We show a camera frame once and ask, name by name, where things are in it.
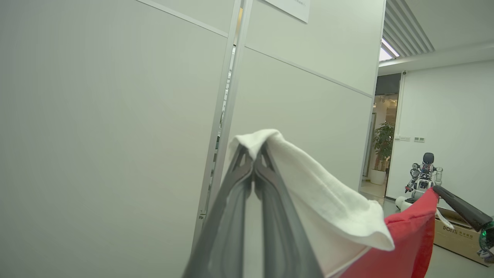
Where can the brown cardboard box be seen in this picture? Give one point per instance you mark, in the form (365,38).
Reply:
(459,239)

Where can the grey partition post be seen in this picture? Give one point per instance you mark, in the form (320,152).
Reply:
(227,96)

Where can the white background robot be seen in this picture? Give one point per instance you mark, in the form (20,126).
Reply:
(422,177)

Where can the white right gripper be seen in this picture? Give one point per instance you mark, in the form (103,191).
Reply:
(487,239)

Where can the red white number jersey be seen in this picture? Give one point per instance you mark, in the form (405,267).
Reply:
(328,200)

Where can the bright ceiling light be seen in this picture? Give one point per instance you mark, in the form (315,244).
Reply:
(388,50)

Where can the white paper wall notice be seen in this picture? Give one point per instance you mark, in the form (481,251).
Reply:
(289,7)

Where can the green leafy plant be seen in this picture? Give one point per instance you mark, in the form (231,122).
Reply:
(384,144)

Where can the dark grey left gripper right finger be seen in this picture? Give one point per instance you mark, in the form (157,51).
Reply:
(281,239)

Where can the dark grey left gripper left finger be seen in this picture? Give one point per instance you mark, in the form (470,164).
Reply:
(224,224)

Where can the white plant pot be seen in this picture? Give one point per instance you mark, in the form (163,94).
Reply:
(377,177)

